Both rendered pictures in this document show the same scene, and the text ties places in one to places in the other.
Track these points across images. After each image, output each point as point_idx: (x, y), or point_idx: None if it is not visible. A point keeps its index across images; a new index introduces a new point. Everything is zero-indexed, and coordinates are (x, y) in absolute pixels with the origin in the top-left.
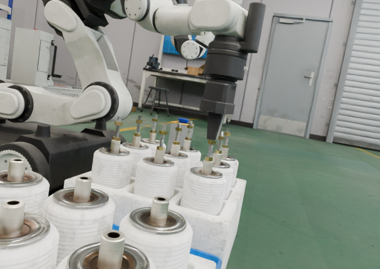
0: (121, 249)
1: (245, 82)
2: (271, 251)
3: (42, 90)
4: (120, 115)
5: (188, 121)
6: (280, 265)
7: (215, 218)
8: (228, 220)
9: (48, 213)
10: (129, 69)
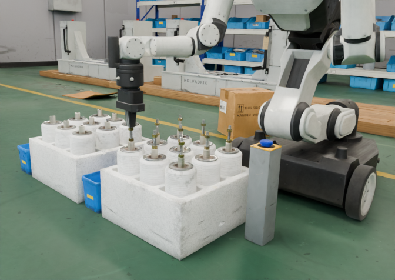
0: (63, 123)
1: None
2: (134, 268)
3: (322, 110)
4: (274, 131)
5: (261, 144)
6: (111, 262)
7: (109, 167)
8: (104, 170)
9: None
10: None
